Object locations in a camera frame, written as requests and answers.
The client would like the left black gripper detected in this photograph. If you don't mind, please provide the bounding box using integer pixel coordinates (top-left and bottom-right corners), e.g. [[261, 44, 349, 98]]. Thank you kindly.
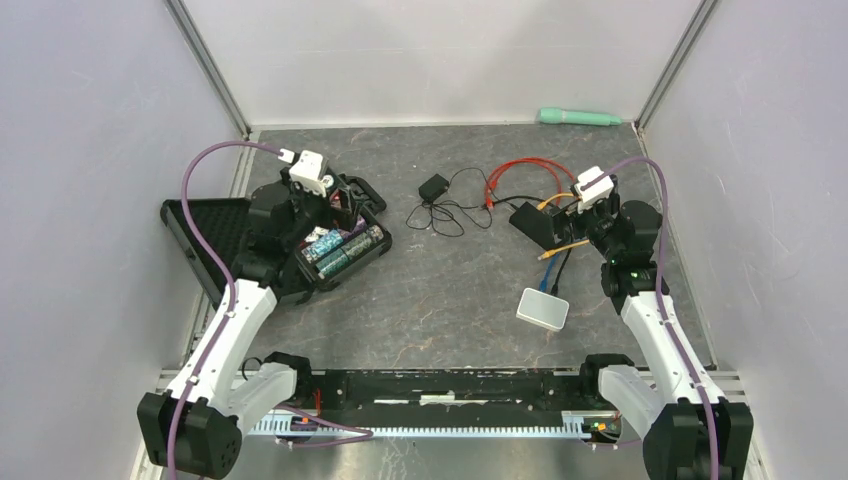
[[281, 167, 363, 250]]

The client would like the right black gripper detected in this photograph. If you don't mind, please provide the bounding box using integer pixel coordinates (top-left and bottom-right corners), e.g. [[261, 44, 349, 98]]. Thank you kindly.
[[544, 193, 622, 262]]

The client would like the black network switch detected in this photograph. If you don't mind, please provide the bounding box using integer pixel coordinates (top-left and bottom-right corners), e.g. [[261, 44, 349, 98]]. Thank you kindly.
[[509, 202, 558, 250]]

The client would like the yellow ethernet cable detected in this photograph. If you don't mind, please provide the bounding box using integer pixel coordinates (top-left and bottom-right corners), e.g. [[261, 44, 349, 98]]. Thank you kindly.
[[536, 192, 591, 260]]

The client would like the red ethernet cable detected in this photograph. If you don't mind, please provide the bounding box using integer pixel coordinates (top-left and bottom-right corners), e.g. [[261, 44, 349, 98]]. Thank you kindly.
[[484, 157, 579, 211]]

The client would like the black power adapter with cord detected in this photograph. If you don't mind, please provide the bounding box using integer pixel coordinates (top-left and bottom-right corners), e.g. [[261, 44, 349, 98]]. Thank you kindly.
[[404, 167, 494, 238]]

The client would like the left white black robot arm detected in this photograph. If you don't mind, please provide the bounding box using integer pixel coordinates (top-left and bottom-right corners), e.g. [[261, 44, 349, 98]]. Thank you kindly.
[[137, 166, 363, 479]]

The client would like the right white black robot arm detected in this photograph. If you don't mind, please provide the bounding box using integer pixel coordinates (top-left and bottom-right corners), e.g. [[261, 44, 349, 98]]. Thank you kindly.
[[565, 192, 754, 479]]

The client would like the white plastic box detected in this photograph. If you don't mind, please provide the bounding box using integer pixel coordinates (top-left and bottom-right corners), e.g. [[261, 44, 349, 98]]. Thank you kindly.
[[516, 288, 570, 332]]

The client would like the black poker chip case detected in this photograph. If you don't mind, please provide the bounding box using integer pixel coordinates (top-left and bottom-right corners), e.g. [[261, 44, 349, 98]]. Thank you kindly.
[[188, 174, 392, 304]]

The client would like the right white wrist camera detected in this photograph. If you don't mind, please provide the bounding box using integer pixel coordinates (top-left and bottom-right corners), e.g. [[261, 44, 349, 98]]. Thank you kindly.
[[572, 166, 616, 213]]

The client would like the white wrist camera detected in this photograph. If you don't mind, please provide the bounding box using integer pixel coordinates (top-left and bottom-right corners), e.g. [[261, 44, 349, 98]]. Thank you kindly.
[[572, 166, 616, 213], [289, 150, 328, 197]]

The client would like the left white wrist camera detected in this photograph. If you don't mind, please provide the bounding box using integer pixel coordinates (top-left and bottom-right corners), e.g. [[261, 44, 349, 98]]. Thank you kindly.
[[289, 150, 328, 197]]

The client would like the black ethernet cable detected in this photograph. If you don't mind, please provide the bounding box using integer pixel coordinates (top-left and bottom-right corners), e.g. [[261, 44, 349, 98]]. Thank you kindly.
[[551, 248, 574, 297]]

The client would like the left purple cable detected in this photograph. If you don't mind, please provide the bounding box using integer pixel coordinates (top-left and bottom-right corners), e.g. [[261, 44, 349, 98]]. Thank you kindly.
[[165, 140, 295, 480]]

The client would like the purple cable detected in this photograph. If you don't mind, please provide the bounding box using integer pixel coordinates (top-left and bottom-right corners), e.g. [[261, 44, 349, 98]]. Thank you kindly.
[[599, 156, 721, 480], [165, 140, 295, 480]]

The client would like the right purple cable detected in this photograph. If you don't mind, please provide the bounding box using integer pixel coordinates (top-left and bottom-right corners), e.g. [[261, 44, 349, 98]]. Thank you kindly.
[[599, 156, 721, 480]]

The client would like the white slotted cable duct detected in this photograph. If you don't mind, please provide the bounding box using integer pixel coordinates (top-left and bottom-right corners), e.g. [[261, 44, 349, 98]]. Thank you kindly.
[[247, 410, 591, 440]]

